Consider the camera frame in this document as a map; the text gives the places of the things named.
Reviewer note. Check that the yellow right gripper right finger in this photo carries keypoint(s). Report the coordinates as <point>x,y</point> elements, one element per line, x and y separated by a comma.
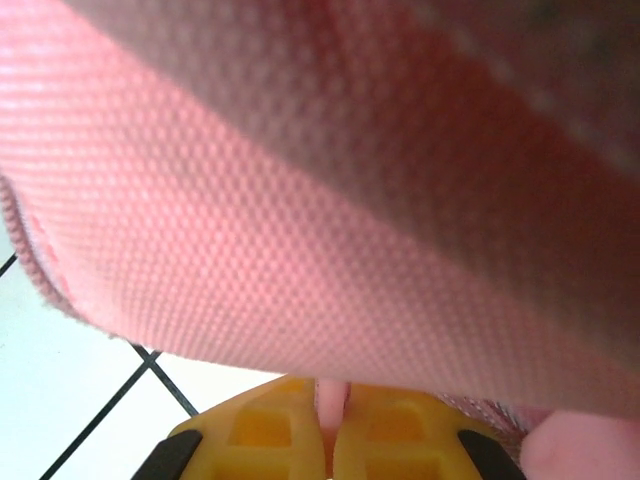
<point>445,450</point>

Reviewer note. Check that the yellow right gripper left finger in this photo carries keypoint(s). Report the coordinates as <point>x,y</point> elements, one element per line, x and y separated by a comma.
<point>215,450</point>

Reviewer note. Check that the pink backpack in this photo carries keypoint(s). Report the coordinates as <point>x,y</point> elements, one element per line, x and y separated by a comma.
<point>300,200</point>

